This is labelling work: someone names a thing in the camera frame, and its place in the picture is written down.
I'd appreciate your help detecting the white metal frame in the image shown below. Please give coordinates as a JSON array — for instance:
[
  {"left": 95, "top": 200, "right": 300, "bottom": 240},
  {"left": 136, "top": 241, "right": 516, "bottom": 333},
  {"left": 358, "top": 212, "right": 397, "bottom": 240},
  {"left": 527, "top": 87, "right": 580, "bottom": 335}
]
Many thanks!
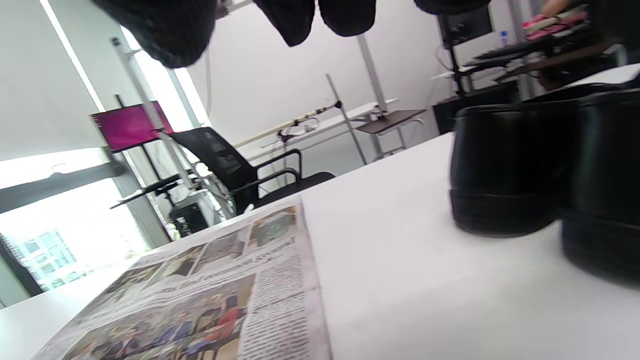
[{"left": 325, "top": 74, "right": 368, "bottom": 166}]

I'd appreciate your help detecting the long white table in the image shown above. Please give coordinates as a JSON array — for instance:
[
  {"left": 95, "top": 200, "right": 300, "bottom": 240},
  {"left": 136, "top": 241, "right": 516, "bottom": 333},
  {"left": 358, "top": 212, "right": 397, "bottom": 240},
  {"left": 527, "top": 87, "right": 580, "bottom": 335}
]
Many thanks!
[{"left": 234, "top": 98, "right": 401, "bottom": 161}]

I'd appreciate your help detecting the black leather loafer shoe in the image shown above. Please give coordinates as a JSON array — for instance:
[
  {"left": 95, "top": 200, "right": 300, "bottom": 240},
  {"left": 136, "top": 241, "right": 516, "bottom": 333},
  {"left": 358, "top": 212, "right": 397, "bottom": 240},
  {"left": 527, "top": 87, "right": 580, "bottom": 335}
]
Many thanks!
[
  {"left": 561, "top": 75, "right": 640, "bottom": 287},
  {"left": 448, "top": 82, "right": 626, "bottom": 238}
]

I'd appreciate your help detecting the black cabinet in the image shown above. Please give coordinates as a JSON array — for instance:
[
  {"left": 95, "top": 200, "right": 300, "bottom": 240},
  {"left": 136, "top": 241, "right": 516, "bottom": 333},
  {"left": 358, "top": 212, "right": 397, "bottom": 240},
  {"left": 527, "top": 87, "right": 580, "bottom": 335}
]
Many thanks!
[{"left": 432, "top": 82, "right": 522, "bottom": 136}]

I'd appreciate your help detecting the black office chair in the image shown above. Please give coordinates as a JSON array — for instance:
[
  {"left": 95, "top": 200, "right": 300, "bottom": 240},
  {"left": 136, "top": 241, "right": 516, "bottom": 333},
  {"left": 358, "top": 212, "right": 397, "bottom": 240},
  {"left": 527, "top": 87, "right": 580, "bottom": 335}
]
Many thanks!
[{"left": 170, "top": 126, "right": 337, "bottom": 216}]

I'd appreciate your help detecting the dark office desk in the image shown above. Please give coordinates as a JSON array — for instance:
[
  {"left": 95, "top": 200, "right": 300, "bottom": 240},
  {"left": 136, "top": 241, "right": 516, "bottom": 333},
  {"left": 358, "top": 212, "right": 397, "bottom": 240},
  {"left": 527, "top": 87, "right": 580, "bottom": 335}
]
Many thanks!
[{"left": 460, "top": 30, "right": 621, "bottom": 93}]

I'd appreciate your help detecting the magenta screen monitor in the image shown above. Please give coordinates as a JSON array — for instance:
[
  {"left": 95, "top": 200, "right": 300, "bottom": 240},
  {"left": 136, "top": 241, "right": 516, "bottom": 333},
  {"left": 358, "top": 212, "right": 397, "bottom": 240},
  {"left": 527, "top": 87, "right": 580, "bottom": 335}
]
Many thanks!
[{"left": 90, "top": 100, "right": 176, "bottom": 154}]

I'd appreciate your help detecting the person's right hand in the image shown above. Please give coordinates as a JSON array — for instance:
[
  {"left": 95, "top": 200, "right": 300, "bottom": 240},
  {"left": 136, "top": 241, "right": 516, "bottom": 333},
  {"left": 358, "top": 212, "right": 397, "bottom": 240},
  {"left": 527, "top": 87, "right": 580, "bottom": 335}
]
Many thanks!
[{"left": 92, "top": 0, "right": 493, "bottom": 69}]

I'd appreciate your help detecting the printed newspaper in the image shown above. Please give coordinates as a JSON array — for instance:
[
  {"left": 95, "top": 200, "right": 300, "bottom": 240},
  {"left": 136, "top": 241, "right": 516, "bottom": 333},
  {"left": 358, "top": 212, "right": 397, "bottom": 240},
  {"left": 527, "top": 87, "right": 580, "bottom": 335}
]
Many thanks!
[{"left": 30, "top": 197, "right": 333, "bottom": 360}]

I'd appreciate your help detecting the black monitor stand shelf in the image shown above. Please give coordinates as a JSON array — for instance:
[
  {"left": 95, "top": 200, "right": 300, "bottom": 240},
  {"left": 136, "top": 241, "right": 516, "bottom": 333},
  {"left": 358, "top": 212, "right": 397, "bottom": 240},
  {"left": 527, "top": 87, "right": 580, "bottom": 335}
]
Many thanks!
[{"left": 109, "top": 174, "right": 183, "bottom": 210}]

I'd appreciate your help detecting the black computer tower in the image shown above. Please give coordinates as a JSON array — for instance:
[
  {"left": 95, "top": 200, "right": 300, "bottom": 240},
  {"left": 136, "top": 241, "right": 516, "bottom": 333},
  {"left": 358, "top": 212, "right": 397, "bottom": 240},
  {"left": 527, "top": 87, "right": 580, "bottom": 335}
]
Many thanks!
[{"left": 169, "top": 202, "right": 211, "bottom": 238}]

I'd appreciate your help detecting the brown top side table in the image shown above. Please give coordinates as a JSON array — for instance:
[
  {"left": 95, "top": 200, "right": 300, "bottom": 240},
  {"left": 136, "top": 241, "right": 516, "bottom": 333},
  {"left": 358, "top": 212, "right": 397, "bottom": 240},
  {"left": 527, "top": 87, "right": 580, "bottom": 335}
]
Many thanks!
[{"left": 354, "top": 108, "right": 428, "bottom": 162}]

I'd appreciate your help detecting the white metal pole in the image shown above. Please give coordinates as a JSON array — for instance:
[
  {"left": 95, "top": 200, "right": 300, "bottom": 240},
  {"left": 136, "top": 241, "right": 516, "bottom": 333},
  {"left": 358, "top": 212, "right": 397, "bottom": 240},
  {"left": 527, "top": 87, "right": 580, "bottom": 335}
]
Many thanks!
[{"left": 356, "top": 35, "right": 390, "bottom": 113}]

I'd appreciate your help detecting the black monitor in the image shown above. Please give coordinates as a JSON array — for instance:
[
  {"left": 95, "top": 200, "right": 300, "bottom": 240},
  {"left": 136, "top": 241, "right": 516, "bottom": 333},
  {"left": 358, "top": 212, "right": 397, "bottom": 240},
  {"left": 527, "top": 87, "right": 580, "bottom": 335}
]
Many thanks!
[{"left": 436, "top": 6, "right": 496, "bottom": 50}]

